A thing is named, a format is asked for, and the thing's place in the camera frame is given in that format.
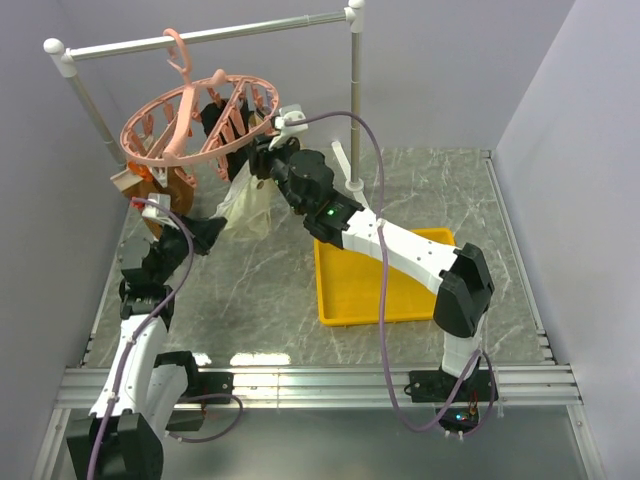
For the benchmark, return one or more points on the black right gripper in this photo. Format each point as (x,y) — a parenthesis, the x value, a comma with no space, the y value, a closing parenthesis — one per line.
(260,157)

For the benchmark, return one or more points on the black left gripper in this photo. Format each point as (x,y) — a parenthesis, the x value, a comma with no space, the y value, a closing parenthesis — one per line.
(204,232)

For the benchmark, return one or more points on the pale green white underwear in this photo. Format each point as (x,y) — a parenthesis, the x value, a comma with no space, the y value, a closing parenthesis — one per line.
(247,207)

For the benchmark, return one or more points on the pink round clip hanger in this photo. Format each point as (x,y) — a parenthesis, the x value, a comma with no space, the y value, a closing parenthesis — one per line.
(200,121)

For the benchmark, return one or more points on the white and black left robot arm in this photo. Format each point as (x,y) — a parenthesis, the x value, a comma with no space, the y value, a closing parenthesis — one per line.
(121,438)

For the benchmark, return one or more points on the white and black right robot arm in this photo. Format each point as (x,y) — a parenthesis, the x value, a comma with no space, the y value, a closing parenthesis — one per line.
(459,277)

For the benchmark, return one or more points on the beige hanging garment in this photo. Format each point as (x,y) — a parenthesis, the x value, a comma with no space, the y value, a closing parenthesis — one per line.
(260,123)

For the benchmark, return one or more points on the brown hanging garment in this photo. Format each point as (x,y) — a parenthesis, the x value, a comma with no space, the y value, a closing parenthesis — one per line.
(180,188)

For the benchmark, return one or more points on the yellow plastic tray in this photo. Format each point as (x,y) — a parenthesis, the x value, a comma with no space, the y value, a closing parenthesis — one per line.
(348,286)

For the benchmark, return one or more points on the silver white clothes rack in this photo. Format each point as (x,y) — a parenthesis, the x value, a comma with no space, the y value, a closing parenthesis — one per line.
(66,59)

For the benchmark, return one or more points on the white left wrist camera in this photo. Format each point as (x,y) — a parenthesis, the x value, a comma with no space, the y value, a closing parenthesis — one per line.
(156,208)

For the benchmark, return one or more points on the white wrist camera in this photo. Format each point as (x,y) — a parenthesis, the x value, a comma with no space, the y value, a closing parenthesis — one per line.
(156,208)
(289,122)

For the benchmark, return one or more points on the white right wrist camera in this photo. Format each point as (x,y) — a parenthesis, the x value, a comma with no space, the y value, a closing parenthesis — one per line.
(289,122)

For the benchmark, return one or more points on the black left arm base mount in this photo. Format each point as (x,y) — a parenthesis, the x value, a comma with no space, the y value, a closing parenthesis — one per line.
(210,389)

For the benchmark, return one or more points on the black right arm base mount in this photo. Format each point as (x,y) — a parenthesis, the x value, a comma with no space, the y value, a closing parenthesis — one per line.
(463,416)

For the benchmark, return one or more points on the aluminium rail frame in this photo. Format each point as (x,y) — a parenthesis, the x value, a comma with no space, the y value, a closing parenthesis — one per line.
(251,308)

